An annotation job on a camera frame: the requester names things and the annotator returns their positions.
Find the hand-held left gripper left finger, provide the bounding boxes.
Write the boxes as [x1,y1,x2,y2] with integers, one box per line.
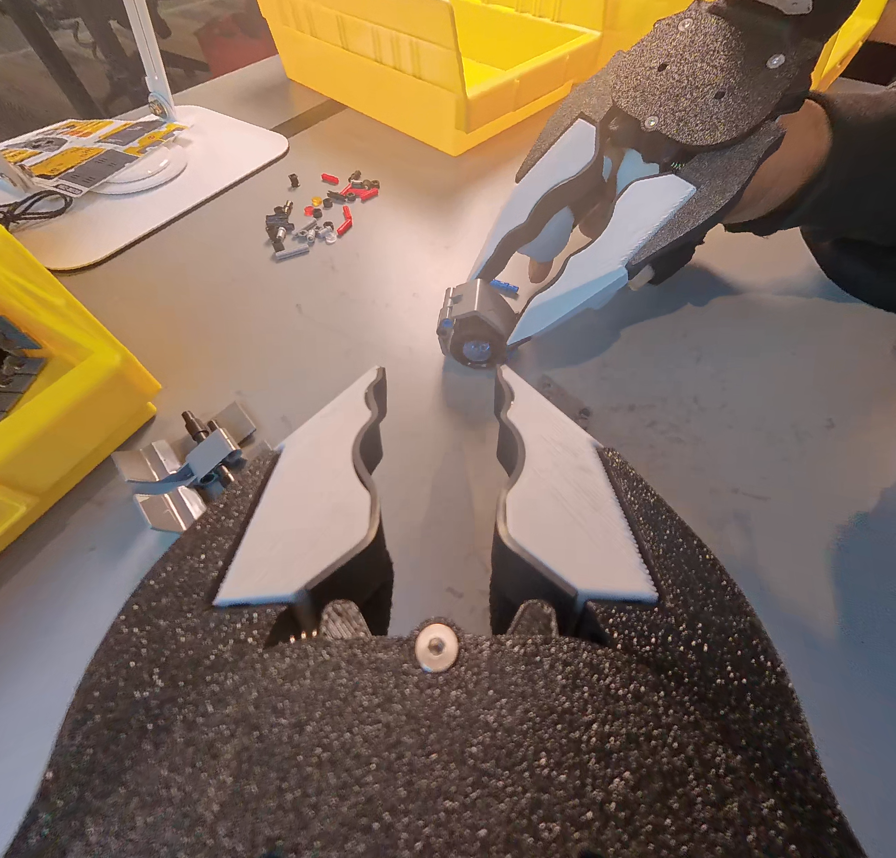
[212,365,387,608]

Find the black cable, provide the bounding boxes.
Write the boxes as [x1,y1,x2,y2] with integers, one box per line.
[0,189,74,232]

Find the grey toy plate assembly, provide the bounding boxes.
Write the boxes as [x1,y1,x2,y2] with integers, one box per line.
[112,401,259,533]

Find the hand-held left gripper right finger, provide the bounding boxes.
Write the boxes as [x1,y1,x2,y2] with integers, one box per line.
[493,365,660,605]

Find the yellow toy robot vehicle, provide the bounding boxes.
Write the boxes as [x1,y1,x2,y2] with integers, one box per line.
[0,315,44,421]

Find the grey desk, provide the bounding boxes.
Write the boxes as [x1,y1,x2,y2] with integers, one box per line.
[0,53,896,858]

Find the white wooden book stand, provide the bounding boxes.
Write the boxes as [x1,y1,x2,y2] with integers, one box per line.
[0,0,289,271]

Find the yellow plastic bin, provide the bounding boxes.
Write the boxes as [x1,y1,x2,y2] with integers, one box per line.
[0,224,162,551]
[241,0,610,157]
[601,0,896,92]

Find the grey toy eye module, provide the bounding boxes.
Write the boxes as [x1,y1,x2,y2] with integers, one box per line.
[435,278,522,369]

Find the pile of small toy pieces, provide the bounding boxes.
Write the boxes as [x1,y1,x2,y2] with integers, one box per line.
[265,169,381,262]

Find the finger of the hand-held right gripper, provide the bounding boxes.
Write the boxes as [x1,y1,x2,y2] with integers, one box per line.
[468,118,606,285]
[506,172,699,349]

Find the yellow sticker sheet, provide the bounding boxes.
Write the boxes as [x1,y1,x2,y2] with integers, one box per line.
[0,117,190,197]

